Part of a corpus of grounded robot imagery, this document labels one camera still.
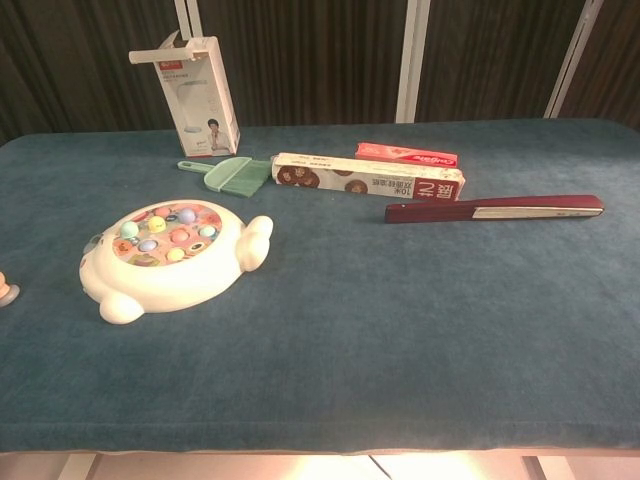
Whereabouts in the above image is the small object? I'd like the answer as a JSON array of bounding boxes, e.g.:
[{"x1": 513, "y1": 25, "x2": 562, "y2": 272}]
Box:
[{"x1": 0, "y1": 271, "x2": 23, "y2": 307}]

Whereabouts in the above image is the green hand brush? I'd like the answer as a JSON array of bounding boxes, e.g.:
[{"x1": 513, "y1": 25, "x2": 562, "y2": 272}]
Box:
[{"x1": 176, "y1": 154, "x2": 274, "y2": 200}]

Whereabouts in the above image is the white whack-a-mole toy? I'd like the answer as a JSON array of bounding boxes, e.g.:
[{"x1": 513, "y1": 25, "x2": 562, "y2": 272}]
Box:
[{"x1": 78, "y1": 199, "x2": 275, "y2": 327}]

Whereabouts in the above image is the long baking paper box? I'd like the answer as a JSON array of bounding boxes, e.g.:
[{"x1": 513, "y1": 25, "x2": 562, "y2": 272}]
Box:
[{"x1": 270, "y1": 151, "x2": 468, "y2": 203}]

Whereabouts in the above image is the blue table cloth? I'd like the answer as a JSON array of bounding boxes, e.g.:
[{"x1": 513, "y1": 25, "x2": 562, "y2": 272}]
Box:
[{"x1": 0, "y1": 117, "x2": 640, "y2": 457}]

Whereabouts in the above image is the dark red folded fan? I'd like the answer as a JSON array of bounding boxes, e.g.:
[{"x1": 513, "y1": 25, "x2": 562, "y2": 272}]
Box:
[{"x1": 384, "y1": 194, "x2": 605, "y2": 225}]

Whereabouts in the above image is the red Colgate toothpaste box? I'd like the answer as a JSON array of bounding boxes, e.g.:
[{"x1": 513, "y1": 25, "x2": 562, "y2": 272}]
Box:
[{"x1": 354, "y1": 141, "x2": 461, "y2": 169}]

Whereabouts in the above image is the white open carton box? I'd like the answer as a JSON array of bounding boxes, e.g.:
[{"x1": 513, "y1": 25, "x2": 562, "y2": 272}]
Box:
[{"x1": 128, "y1": 30, "x2": 241, "y2": 159}]

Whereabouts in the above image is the white partition frame post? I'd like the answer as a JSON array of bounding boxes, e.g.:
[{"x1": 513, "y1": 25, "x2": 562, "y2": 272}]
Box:
[
  {"x1": 394, "y1": 0, "x2": 434, "y2": 124},
  {"x1": 543, "y1": 0, "x2": 607, "y2": 119},
  {"x1": 173, "y1": 0, "x2": 202, "y2": 42}
]

